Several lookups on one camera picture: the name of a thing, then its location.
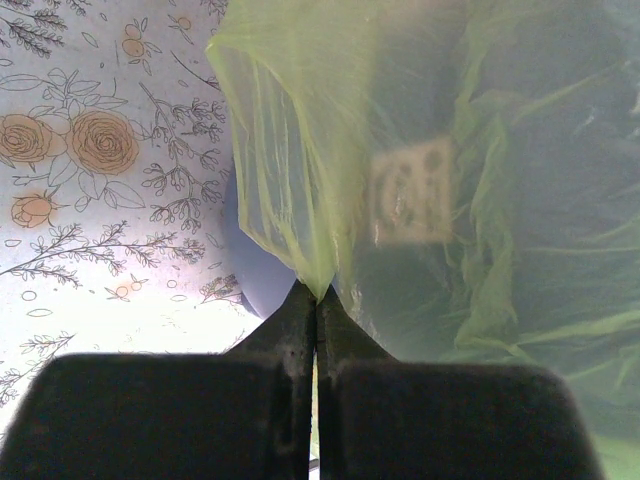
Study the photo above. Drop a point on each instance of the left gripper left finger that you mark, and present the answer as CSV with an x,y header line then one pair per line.
x,y
243,414

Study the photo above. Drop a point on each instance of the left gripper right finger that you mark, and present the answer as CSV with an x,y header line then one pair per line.
x,y
381,418

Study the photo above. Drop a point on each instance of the green plastic trash bag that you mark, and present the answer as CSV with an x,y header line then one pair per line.
x,y
463,174

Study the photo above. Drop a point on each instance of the blue grey trash bin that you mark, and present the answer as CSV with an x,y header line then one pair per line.
x,y
263,279

